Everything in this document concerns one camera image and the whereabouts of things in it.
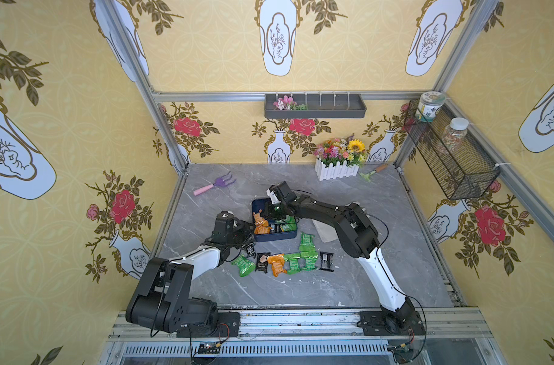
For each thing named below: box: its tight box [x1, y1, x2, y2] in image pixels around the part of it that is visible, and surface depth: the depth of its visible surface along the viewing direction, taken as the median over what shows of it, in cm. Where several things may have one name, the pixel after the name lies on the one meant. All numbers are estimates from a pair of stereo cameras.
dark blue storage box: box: [251, 198, 298, 242], surface depth 95 cm
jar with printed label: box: [415, 90, 446, 123], surface depth 87 cm
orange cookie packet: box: [267, 253, 288, 278], surface depth 89 cm
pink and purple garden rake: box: [193, 170, 237, 196], surface depth 118 cm
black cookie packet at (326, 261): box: [318, 250, 335, 272], surface depth 89 cm
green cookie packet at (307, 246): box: [299, 232, 319, 259], surface depth 93 cm
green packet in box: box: [280, 215, 298, 232], surface depth 97 cm
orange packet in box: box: [252, 209, 272, 235], surface depth 99 cm
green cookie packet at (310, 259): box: [299, 250, 319, 271], surface depth 90 cm
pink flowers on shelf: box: [273, 95, 309, 112], surface depth 89 cm
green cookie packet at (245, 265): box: [231, 254, 257, 277], surface depth 87 cm
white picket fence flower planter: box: [313, 133, 368, 181], surface depth 108 cm
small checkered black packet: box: [245, 244, 257, 259], surface depth 92 cm
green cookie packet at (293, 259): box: [283, 252, 302, 275], surface depth 87 cm
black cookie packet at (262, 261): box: [254, 252, 271, 274], surface depth 89 cm
